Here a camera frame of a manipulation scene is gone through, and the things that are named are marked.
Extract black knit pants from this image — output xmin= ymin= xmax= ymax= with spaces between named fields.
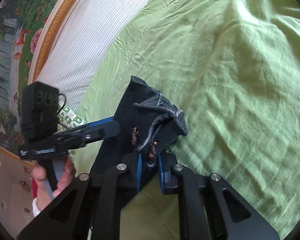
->
xmin=90 ymin=76 xmax=188 ymax=189

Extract person's left hand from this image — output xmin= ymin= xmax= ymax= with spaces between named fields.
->
xmin=31 ymin=155 xmax=77 ymax=212

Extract green frog checkered pillow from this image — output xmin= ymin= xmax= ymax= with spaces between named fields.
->
xmin=56 ymin=100 xmax=87 ymax=156

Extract white striped duvet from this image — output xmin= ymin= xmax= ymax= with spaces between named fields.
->
xmin=38 ymin=0 xmax=149 ymax=110

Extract gold framed landscape painting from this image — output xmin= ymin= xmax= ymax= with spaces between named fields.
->
xmin=0 ymin=0 xmax=78 ymax=159

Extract green bed sheet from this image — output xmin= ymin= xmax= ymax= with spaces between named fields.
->
xmin=77 ymin=0 xmax=300 ymax=238

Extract black camera box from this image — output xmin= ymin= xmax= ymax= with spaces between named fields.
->
xmin=20 ymin=81 xmax=59 ymax=142

